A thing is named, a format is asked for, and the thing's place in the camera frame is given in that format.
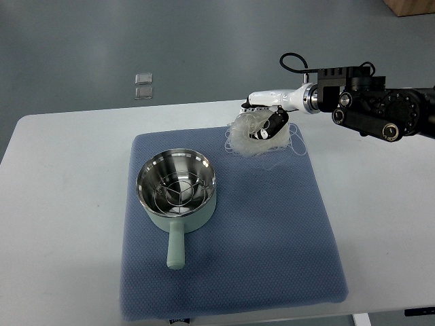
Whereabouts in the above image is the white table leg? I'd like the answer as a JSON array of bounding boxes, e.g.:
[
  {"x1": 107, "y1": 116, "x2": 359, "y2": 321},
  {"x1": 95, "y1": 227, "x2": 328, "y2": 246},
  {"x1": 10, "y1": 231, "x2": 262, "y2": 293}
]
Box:
[{"x1": 352, "y1": 313, "x2": 372, "y2": 326}]

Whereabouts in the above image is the blue textured cloth mat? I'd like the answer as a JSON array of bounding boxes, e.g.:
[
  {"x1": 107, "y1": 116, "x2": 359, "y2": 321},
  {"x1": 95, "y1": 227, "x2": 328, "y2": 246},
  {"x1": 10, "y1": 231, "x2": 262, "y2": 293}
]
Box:
[{"x1": 120, "y1": 126, "x2": 348, "y2": 321}]

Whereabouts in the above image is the brown wooden box corner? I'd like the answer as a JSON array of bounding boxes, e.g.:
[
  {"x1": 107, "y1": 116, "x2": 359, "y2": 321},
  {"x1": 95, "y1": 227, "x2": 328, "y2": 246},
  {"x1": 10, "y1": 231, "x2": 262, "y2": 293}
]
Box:
[{"x1": 385, "y1": 0, "x2": 434, "y2": 17}]

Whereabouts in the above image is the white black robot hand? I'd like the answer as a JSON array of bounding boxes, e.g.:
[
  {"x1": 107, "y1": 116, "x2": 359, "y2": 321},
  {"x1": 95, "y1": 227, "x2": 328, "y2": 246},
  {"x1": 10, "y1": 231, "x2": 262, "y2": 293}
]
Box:
[{"x1": 241, "y1": 83, "x2": 319, "y2": 140}]

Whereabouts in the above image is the white vermicelli nest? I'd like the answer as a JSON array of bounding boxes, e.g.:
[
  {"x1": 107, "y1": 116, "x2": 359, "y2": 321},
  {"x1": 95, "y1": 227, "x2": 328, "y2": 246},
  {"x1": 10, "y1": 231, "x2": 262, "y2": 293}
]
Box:
[{"x1": 224, "y1": 109, "x2": 308, "y2": 160}]

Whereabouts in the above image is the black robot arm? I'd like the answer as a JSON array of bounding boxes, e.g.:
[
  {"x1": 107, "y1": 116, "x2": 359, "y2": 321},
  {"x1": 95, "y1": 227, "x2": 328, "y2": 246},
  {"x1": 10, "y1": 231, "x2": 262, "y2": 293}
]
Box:
[{"x1": 279, "y1": 52, "x2": 434, "y2": 142}]

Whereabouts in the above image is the black table control panel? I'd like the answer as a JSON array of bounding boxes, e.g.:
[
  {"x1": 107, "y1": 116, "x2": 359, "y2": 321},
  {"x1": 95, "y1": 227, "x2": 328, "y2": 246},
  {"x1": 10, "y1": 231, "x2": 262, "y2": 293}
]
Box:
[{"x1": 404, "y1": 306, "x2": 435, "y2": 317}]

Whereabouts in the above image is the round wire steaming rack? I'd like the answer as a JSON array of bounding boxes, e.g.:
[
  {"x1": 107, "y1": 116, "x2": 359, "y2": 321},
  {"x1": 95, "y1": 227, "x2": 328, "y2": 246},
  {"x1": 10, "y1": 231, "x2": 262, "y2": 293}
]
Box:
[{"x1": 154, "y1": 171, "x2": 208, "y2": 208}]

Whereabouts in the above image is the blue mat label tag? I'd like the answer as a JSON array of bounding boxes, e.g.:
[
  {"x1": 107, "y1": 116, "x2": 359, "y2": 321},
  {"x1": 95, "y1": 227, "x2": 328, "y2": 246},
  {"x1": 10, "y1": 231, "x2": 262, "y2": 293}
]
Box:
[{"x1": 169, "y1": 318, "x2": 190, "y2": 325}]

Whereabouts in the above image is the upper clear floor tile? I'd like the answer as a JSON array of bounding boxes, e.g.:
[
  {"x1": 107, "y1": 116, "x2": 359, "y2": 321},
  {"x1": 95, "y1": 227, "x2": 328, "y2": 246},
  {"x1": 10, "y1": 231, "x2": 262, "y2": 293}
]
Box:
[{"x1": 135, "y1": 73, "x2": 153, "y2": 85}]

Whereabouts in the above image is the mint green steel pot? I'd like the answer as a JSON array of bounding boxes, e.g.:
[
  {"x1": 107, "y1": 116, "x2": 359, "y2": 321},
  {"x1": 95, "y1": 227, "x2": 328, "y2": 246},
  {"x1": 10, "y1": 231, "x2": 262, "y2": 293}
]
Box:
[{"x1": 136, "y1": 149, "x2": 217, "y2": 270}]

